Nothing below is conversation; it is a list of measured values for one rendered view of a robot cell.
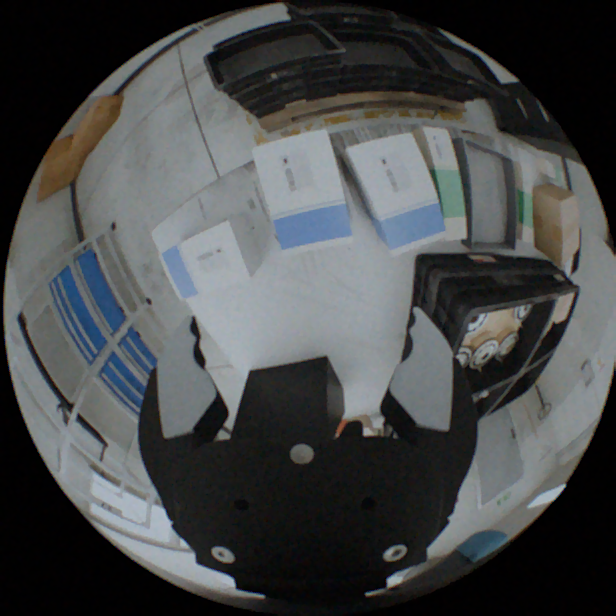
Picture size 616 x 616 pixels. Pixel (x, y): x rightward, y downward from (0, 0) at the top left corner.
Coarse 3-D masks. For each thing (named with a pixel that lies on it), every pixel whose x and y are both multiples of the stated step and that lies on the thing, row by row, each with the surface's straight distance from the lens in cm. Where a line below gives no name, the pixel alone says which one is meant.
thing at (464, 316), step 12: (552, 288) 62; (468, 300) 33; (480, 300) 34; (492, 300) 36; (504, 300) 38; (516, 300) 40; (528, 300) 44; (540, 300) 50; (468, 312) 31; (480, 312) 33; (492, 312) 35; (456, 324) 34; (468, 324) 33; (456, 336) 34; (540, 336) 67; (456, 348) 35; (528, 360) 72
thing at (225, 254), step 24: (240, 216) 42; (192, 240) 41; (216, 240) 39; (240, 240) 39; (168, 264) 48; (192, 264) 43; (216, 264) 40; (240, 264) 38; (192, 288) 46; (216, 288) 43
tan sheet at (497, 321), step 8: (496, 312) 55; (504, 312) 58; (488, 320) 55; (496, 320) 58; (504, 320) 61; (512, 320) 65; (480, 328) 54; (488, 328) 57; (496, 328) 60; (504, 328) 64; (472, 336) 54; (496, 336) 63
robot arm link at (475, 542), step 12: (468, 540) 26; (480, 540) 25; (492, 540) 25; (504, 540) 26; (456, 552) 25; (468, 552) 24; (480, 552) 24; (420, 564) 30; (432, 564) 26; (444, 564) 24; (456, 564) 24; (468, 564) 24; (396, 576) 33; (408, 576) 29; (420, 576) 24; (432, 576) 23; (396, 588) 24
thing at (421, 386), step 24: (408, 336) 10; (432, 336) 10; (408, 360) 9; (432, 360) 9; (408, 384) 8; (432, 384) 8; (384, 408) 8; (408, 408) 7; (432, 408) 8; (408, 432) 8
